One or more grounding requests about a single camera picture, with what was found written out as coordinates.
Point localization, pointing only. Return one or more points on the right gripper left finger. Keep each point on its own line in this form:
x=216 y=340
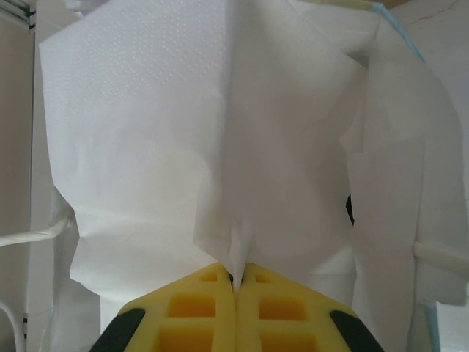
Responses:
x=198 y=315

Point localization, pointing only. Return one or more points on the pastel paper gift bag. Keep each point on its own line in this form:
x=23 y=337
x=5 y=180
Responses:
x=403 y=146

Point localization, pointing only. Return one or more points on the white paper napkin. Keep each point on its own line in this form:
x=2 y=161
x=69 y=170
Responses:
x=146 y=110

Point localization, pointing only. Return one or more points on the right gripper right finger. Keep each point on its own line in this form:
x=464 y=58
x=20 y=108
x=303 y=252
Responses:
x=278 y=315

